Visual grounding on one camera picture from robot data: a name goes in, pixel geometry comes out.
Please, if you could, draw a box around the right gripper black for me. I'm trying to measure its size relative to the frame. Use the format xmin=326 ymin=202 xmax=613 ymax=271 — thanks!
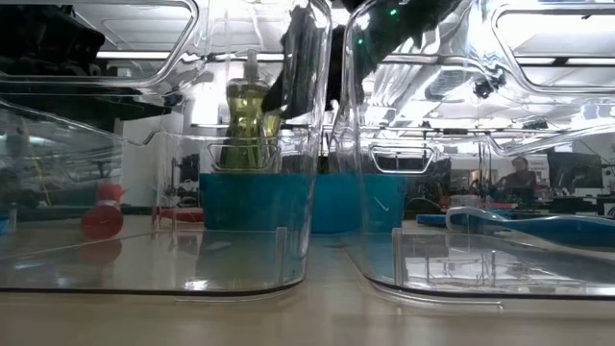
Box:
xmin=261 ymin=4 xmax=385 ymax=120

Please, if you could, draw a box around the clear green soap pump bottle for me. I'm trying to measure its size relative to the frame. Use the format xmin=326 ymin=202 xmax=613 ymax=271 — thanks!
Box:
xmin=218 ymin=47 xmax=283 ymax=172

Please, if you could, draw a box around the red dish brush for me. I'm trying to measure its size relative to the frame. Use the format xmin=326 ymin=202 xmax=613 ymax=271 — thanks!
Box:
xmin=79 ymin=181 xmax=129 ymax=240

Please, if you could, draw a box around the clear plastic bin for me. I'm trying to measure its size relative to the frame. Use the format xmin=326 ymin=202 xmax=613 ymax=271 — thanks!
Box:
xmin=0 ymin=0 xmax=333 ymax=297
xmin=335 ymin=0 xmax=615 ymax=299

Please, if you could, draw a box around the blue and white dish brush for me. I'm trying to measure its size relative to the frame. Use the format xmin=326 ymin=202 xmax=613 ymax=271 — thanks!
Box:
xmin=445 ymin=205 xmax=615 ymax=250

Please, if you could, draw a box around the teal plastic tray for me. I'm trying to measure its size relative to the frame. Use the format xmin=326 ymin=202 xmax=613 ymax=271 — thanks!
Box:
xmin=199 ymin=171 xmax=408 ymax=235

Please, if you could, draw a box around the person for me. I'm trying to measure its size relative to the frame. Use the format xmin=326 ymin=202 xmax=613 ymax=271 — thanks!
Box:
xmin=494 ymin=156 xmax=539 ymax=191

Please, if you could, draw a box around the black monitor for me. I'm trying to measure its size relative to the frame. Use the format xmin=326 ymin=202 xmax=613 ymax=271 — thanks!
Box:
xmin=547 ymin=151 xmax=604 ymax=191

